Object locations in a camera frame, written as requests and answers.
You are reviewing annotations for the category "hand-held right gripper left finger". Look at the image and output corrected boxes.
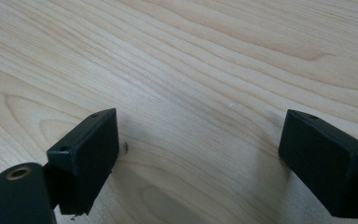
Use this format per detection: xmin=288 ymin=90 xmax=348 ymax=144
xmin=46 ymin=107 xmax=120 ymax=217

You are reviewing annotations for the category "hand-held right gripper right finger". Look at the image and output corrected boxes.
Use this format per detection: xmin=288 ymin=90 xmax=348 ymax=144
xmin=278 ymin=108 xmax=358 ymax=219

